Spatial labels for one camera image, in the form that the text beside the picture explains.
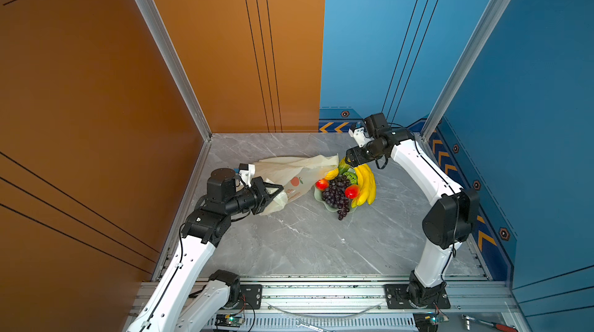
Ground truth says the dark purple grape bunch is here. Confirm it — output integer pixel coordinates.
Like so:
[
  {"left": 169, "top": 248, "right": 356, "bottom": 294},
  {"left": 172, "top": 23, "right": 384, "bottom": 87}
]
[{"left": 322, "top": 174, "right": 351, "bottom": 220}]

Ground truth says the yellow lemon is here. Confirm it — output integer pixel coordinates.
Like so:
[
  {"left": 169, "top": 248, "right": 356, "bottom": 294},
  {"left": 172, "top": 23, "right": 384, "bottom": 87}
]
[{"left": 324, "top": 168, "right": 340, "bottom": 181}]

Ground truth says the aluminium corner post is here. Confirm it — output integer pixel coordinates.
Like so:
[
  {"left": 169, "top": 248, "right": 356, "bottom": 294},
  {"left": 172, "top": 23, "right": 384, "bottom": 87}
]
[
  {"left": 135, "top": 0, "right": 212, "bottom": 142},
  {"left": 420, "top": 0, "right": 511, "bottom": 143}
]

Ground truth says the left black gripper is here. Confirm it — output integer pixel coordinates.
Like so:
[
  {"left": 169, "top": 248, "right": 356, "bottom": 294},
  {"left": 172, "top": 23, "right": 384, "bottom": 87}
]
[{"left": 223, "top": 177, "right": 282, "bottom": 219}]

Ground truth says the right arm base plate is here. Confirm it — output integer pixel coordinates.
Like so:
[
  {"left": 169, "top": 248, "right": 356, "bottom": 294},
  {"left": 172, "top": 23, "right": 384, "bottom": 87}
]
[{"left": 384, "top": 283, "right": 451, "bottom": 310}]

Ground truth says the left green circuit board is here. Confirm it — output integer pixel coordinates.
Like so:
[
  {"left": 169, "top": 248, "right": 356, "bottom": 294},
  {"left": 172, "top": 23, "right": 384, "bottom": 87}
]
[{"left": 214, "top": 314, "right": 245, "bottom": 330}]

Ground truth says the red apple right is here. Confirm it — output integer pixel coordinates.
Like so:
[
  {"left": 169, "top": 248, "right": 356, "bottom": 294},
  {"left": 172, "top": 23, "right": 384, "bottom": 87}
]
[{"left": 344, "top": 185, "right": 360, "bottom": 200}]

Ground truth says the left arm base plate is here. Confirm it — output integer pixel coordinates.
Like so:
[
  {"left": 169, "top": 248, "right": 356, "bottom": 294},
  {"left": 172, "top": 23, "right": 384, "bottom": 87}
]
[{"left": 231, "top": 283, "right": 263, "bottom": 310}]

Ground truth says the yellow banana bunch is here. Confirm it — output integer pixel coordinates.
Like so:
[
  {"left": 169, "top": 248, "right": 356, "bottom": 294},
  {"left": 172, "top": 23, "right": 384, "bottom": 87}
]
[{"left": 351, "top": 164, "right": 377, "bottom": 208}]

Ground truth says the green kiwi half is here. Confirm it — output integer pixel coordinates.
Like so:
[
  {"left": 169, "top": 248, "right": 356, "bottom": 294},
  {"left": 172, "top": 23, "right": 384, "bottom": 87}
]
[{"left": 343, "top": 171, "right": 358, "bottom": 185}]

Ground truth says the right aluminium corner post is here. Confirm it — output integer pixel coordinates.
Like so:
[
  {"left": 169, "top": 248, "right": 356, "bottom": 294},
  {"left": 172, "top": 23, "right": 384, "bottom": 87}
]
[{"left": 420, "top": 0, "right": 511, "bottom": 143}]

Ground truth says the left aluminium corner post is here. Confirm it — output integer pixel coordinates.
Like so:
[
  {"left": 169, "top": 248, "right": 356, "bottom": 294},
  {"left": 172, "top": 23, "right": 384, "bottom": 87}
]
[{"left": 135, "top": 0, "right": 212, "bottom": 142}]

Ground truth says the red apple left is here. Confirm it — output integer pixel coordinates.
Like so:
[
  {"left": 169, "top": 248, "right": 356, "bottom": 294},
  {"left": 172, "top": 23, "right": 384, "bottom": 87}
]
[{"left": 316, "top": 178, "right": 329, "bottom": 191}]

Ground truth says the green orange mango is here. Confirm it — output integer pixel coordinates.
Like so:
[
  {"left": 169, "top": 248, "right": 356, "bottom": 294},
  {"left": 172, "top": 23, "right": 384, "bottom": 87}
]
[{"left": 338, "top": 158, "right": 351, "bottom": 174}]

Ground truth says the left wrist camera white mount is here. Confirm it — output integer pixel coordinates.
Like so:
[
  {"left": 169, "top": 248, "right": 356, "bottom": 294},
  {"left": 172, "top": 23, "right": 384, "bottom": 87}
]
[{"left": 238, "top": 164, "right": 256, "bottom": 187}]

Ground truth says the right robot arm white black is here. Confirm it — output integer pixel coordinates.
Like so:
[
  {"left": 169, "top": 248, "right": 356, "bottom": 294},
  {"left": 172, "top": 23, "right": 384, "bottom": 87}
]
[{"left": 346, "top": 127, "right": 480, "bottom": 309}]

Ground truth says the cream plastic bag orange print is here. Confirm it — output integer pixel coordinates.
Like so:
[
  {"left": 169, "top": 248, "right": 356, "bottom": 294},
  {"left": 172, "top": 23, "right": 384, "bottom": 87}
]
[{"left": 255, "top": 155, "right": 339, "bottom": 215}]

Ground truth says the green circuit board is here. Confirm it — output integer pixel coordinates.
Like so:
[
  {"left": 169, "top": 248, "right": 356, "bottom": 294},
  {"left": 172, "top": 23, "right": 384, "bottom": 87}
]
[
  {"left": 413, "top": 313, "right": 450, "bottom": 332},
  {"left": 214, "top": 314, "right": 245, "bottom": 330}
]

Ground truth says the red apple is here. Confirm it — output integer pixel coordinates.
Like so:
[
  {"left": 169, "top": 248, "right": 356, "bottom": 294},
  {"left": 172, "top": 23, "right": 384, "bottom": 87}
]
[
  {"left": 316, "top": 178, "right": 329, "bottom": 191},
  {"left": 344, "top": 185, "right": 360, "bottom": 200}
]

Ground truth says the green leaf-shaped plate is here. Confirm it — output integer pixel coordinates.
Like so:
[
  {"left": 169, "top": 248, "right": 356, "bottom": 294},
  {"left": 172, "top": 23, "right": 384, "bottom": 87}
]
[{"left": 314, "top": 171, "right": 360, "bottom": 219}]

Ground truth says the aluminium front rail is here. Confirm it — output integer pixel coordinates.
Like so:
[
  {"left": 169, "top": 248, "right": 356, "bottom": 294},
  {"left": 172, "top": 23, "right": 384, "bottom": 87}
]
[{"left": 203, "top": 276, "right": 530, "bottom": 331}]

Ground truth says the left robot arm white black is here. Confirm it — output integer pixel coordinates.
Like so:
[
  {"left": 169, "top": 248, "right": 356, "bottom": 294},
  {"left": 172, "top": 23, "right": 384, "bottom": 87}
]
[{"left": 128, "top": 164, "right": 284, "bottom": 331}]

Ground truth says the right green circuit board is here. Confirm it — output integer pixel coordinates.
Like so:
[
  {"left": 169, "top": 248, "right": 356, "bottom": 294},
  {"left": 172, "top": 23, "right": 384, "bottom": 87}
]
[{"left": 413, "top": 313, "right": 450, "bottom": 332}]

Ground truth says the red handled tool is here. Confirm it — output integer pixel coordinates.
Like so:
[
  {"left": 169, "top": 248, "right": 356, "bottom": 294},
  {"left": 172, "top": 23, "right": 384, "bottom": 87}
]
[{"left": 462, "top": 314, "right": 518, "bottom": 332}]

